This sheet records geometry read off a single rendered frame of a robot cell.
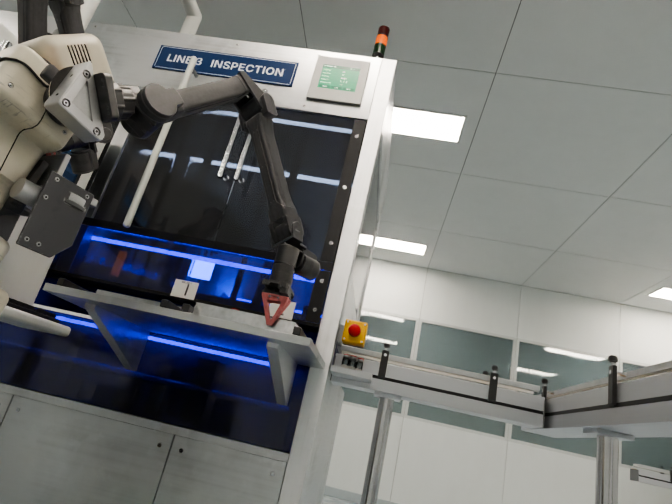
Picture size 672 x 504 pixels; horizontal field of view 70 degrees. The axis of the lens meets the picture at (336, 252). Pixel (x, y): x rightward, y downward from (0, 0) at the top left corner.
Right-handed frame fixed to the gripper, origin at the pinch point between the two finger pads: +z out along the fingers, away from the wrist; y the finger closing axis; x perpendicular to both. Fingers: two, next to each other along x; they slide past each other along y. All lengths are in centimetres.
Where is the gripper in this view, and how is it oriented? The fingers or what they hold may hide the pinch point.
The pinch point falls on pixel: (270, 322)
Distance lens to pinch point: 119.4
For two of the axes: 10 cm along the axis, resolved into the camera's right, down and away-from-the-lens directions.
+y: 0.5, 3.5, 9.3
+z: -2.0, 9.2, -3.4
